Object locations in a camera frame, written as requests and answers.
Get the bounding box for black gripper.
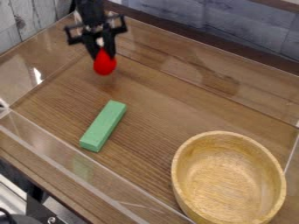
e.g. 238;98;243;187
64;13;127;60

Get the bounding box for red strawberry toy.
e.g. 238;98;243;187
94;38;118;76

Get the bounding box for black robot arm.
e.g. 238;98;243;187
64;0;127;60

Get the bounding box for green rectangular block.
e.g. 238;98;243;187
79;101;127;152

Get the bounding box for wooden bowl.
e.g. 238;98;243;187
171;130;286;224

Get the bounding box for clear acrylic enclosure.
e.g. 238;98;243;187
0;20;299;224

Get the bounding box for black metal table frame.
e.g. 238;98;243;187
0;159;64;224

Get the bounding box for black cable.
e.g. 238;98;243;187
0;206;19;224

